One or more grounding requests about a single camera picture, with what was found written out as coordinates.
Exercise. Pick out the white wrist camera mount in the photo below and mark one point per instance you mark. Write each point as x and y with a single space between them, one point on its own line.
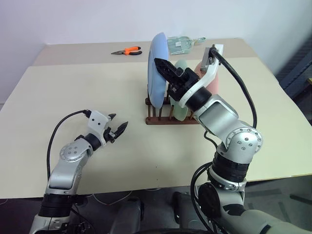
207 75
97 122

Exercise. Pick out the clear bag with green contents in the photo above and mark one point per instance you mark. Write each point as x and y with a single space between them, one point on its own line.
180 45

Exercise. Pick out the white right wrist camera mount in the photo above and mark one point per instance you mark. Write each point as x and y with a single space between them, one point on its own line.
207 75

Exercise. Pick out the pink plate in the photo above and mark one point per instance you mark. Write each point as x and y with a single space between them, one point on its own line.
213 84

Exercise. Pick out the dark rounded shape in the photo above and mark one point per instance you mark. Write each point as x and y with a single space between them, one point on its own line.
129 215
181 207

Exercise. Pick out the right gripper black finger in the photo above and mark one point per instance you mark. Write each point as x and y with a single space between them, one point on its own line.
167 68

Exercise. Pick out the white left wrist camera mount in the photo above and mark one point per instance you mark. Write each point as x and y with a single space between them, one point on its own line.
97 122

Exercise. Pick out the green plate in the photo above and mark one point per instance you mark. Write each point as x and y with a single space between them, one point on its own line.
180 108

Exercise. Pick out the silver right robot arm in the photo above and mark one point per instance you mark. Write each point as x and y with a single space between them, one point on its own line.
219 117

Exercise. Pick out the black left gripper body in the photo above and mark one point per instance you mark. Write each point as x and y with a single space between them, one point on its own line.
110 134

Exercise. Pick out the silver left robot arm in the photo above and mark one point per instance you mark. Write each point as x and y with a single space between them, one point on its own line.
65 168

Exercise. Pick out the wooden dish rack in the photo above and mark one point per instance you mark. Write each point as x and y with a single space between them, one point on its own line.
165 121

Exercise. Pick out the blue plate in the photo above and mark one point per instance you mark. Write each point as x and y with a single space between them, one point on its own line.
156 83

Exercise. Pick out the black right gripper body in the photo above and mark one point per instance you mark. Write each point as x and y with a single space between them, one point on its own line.
187 81

